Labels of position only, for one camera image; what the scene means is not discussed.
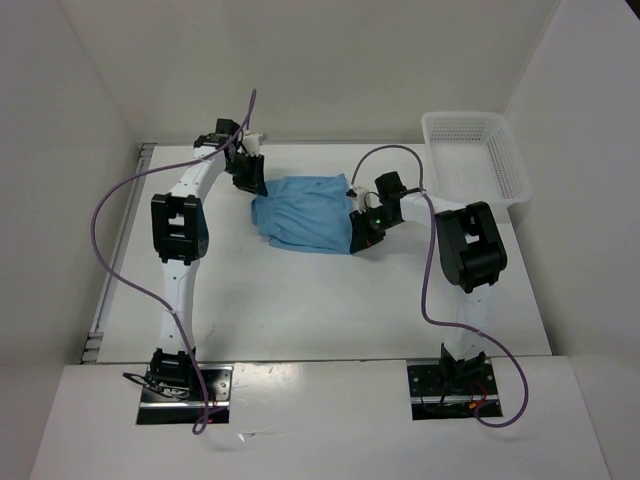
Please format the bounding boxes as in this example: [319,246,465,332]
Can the light blue mesh shorts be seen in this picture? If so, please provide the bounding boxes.
[251,174,352,255]

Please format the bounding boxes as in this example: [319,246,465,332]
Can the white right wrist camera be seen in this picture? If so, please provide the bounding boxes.
[346,186,380,212]

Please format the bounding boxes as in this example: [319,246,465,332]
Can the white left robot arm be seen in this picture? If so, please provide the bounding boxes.
[150,118,267,402]

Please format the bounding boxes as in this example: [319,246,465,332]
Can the white perforated plastic basket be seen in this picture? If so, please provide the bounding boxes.
[421,111,533,207]

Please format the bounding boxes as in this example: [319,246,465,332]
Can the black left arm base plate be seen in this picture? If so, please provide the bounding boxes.
[130,364,233,426]

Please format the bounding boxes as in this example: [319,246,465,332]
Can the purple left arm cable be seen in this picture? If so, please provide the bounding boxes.
[89,88,259,435]

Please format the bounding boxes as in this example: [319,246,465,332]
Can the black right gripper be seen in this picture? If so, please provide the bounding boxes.
[350,205,401,254]

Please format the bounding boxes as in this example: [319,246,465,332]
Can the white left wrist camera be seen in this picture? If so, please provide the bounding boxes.
[242,132,266,156]

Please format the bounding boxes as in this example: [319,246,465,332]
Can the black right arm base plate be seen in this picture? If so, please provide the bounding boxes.
[406,359,503,421]

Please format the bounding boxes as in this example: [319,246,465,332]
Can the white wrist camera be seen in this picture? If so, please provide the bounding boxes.
[346,186,380,212]
[242,132,266,156]

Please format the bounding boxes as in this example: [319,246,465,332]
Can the aluminium table edge rail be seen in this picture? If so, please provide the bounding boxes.
[79,143,156,365]

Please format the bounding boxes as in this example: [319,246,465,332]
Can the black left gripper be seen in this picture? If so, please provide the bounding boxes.
[224,152,268,197]

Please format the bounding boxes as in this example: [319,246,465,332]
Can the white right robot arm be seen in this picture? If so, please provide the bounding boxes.
[347,172,507,393]

